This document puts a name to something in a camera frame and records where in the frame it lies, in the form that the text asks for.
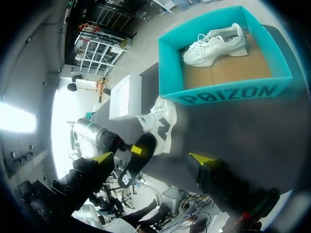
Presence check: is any plain white chunky shoe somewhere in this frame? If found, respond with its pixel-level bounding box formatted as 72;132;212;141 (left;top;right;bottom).
182;23;249;67

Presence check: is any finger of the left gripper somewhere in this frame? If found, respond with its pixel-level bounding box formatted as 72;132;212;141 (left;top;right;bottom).
121;142;143;154

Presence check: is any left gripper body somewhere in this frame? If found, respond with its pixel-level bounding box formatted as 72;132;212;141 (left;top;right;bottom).
102;131;125;156

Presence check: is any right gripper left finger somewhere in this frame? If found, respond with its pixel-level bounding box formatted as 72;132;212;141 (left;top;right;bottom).
52;151;115;212

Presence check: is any insole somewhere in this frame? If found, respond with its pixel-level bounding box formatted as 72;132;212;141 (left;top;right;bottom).
118;134;157;189

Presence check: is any teal box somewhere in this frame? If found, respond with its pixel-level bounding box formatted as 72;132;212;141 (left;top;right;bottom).
157;5;294;107

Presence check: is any white shoe with black letter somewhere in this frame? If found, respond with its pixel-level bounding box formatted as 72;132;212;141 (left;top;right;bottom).
135;96;178;156

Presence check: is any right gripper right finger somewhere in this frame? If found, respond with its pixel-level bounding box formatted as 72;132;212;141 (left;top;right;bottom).
188;152;280;220

